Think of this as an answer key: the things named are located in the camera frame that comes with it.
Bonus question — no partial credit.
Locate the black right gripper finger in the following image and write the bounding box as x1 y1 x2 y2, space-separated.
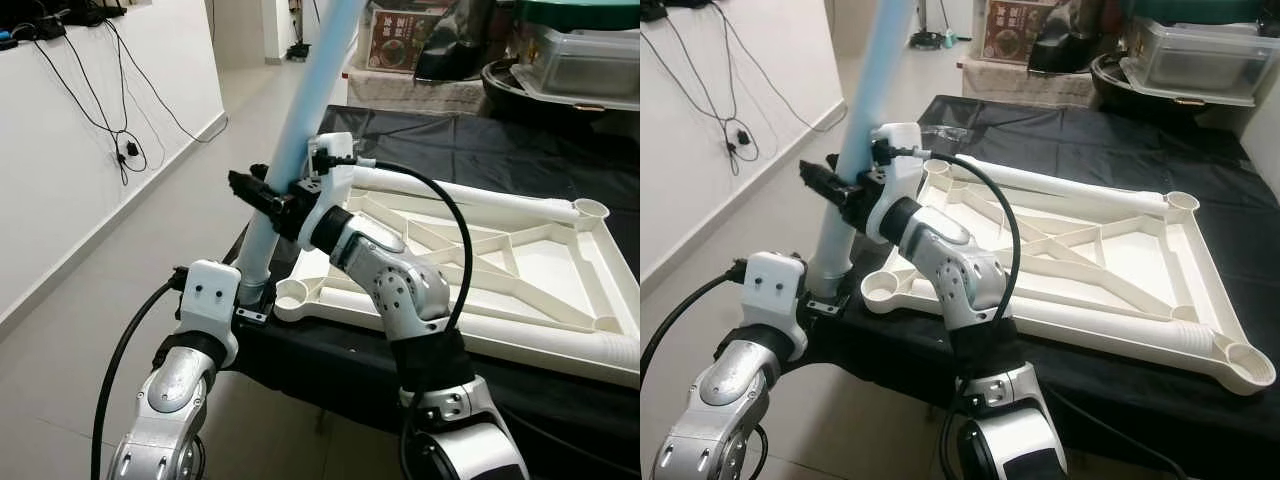
798 162 851 209
228 168 293 219

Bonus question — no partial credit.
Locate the white plastic table leg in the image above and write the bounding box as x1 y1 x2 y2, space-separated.
232 0 373 309
455 312 641 369
345 165 609 223
805 0 921 301
1000 300 1226 356
925 152 1181 216

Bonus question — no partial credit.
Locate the clear plastic tape piece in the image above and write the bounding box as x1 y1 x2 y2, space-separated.
918 122 979 151

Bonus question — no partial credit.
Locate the floor mop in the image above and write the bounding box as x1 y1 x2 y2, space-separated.
285 0 326 61
905 0 961 51

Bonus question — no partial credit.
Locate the beige patterned bench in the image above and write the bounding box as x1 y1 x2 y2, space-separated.
960 58 1101 106
345 68 491 116

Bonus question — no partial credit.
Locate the black plastic table cover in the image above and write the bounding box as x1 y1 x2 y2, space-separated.
790 95 1280 479
225 103 641 476

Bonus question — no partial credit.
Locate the black bag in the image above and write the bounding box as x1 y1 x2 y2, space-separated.
415 0 501 81
1030 0 1111 76

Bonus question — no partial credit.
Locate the clear plastic storage container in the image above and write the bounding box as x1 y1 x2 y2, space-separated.
1120 18 1263 106
510 25 641 101

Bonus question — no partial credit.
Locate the white plastic table top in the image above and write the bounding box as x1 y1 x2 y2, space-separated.
860 150 1279 396
272 165 641 389

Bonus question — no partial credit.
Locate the green round lid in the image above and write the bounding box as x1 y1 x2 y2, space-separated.
1125 0 1280 26
515 0 641 31

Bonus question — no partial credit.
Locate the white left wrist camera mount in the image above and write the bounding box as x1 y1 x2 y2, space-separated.
740 252 809 361
175 260 243 366

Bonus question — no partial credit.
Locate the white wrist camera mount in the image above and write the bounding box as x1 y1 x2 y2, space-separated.
865 122 926 241
175 260 243 366
740 252 809 361
295 132 356 236

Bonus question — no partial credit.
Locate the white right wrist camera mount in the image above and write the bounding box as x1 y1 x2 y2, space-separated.
295 132 356 236
865 122 926 241

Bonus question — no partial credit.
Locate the black wall cable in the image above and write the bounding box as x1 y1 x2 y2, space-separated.
645 0 846 176
0 15 229 186

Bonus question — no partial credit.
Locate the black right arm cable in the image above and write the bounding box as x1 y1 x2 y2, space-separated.
905 148 1191 480
345 155 641 480

